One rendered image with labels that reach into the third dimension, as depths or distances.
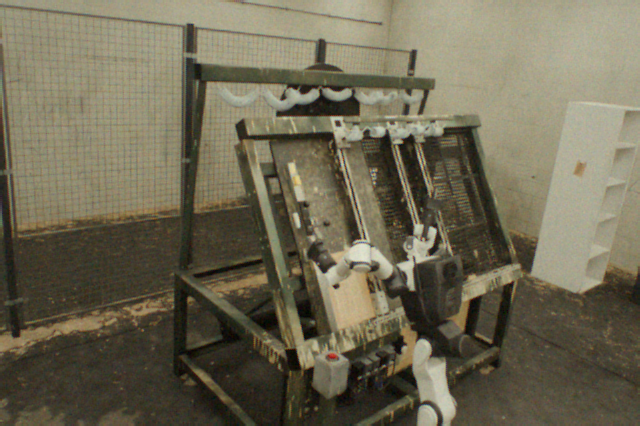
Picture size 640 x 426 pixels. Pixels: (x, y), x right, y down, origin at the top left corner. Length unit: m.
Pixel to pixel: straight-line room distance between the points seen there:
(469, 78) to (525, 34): 1.06
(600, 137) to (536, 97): 2.09
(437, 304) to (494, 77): 6.19
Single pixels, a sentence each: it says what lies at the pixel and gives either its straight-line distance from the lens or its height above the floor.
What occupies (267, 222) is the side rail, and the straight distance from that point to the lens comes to 2.70.
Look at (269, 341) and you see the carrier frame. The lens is 2.95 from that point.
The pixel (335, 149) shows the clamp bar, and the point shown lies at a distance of 3.13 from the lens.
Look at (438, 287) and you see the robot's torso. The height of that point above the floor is 1.31.
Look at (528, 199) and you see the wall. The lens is 8.19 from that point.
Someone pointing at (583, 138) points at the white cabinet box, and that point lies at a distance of 6.26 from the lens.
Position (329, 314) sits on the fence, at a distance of 2.85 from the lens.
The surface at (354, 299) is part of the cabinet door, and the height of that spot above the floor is 1.00.
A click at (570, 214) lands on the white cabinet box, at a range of 6.38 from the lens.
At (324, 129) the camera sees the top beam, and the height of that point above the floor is 1.89.
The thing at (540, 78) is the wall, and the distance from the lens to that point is 8.08.
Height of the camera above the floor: 2.32
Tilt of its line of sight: 16 degrees down
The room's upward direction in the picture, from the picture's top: 5 degrees clockwise
